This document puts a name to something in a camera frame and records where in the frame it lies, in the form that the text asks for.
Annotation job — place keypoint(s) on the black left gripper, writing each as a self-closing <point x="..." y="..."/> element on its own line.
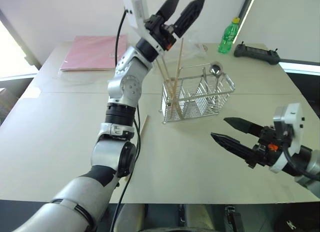
<point x="161" y="32"/>

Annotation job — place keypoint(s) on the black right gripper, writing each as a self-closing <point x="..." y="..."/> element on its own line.
<point x="267" y="147"/>

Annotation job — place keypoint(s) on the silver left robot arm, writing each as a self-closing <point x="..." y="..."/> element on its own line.
<point x="130" y="87"/>

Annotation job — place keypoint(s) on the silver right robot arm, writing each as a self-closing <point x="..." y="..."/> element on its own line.
<point x="315" y="162"/>

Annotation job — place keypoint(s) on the metal spoon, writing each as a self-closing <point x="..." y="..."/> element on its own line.
<point x="215" y="69"/>

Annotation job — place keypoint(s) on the clear plastic bag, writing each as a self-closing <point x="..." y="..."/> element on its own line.
<point x="197" y="48"/>

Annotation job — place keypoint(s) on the wooden chopstick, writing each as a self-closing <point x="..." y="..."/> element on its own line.
<point x="165" y="75"/>
<point x="168" y="72"/>
<point x="179" y="59"/>

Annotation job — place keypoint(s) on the green plastic bottle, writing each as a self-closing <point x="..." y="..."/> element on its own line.
<point x="228" y="37"/>

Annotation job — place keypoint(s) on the black clamp device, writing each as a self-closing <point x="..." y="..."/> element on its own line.
<point x="233" y="215"/>

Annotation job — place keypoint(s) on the black remote controller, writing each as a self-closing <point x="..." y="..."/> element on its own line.
<point x="257" y="54"/>

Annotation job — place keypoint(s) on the pink folder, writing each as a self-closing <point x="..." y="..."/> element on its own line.
<point x="95" y="52"/>

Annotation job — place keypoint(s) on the clear plastic sheet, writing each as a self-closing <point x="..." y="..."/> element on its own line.
<point x="75" y="78"/>

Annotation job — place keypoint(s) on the white paper label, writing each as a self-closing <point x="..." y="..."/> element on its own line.
<point x="32" y="92"/>

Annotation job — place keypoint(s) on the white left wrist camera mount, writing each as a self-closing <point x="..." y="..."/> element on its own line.
<point x="136" y="13"/>

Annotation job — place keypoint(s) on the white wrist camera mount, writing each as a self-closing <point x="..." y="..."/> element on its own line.
<point x="136" y="13"/>
<point x="295" y="122"/>

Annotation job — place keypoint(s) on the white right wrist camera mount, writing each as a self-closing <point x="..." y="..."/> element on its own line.
<point x="295" y="122"/>

